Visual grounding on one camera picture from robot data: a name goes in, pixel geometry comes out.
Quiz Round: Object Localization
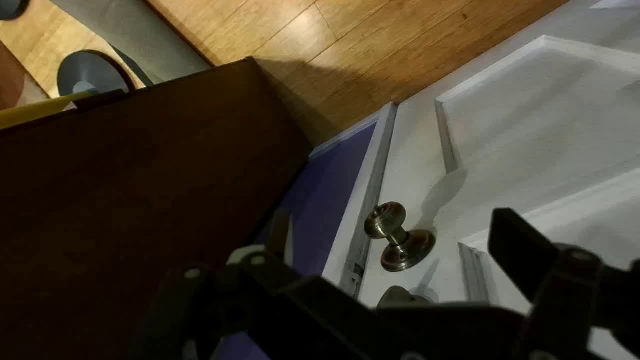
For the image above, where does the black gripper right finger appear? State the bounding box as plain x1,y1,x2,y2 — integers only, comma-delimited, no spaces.
488,208,640,360

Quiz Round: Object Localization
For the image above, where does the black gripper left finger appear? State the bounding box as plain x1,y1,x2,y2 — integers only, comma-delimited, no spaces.
124,247,375,360

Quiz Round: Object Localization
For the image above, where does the silver round door knob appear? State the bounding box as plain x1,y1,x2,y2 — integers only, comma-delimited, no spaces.
363,202,435,272

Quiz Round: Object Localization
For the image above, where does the white panel door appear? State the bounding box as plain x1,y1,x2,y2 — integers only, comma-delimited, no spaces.
356,0,640,313

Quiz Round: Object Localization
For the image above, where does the dark brown wooden cabinet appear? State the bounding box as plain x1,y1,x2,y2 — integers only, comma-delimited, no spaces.
0,59,311,360

